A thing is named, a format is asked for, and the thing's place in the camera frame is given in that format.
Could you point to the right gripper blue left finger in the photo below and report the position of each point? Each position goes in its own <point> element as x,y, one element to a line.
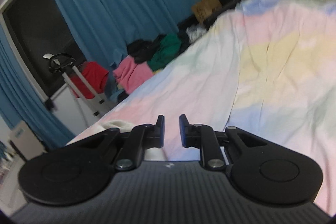
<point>147,135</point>

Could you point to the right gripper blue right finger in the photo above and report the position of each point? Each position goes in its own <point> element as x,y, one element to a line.
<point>194,135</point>

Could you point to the white striped jacket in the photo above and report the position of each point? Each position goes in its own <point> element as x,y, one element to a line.
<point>151,154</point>

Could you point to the pink garment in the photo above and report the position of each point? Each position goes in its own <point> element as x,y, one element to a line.
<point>130,75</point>

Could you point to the silver tripod stand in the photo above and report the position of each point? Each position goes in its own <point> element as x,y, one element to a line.
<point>87,82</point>

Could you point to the red garment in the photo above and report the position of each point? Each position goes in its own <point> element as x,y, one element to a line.
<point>95,74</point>

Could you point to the black garment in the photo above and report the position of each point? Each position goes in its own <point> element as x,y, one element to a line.
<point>143,50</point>

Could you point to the green garment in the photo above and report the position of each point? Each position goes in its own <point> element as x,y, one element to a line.
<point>168,50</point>

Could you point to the pastel bed sheet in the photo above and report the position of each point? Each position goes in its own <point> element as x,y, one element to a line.
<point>267,67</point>

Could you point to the white black chair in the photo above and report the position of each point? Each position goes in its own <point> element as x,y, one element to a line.
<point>25,143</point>

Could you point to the left blue curtain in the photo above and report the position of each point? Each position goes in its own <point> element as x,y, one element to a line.
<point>20,102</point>

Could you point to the dark window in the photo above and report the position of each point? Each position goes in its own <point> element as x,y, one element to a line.
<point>37,27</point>

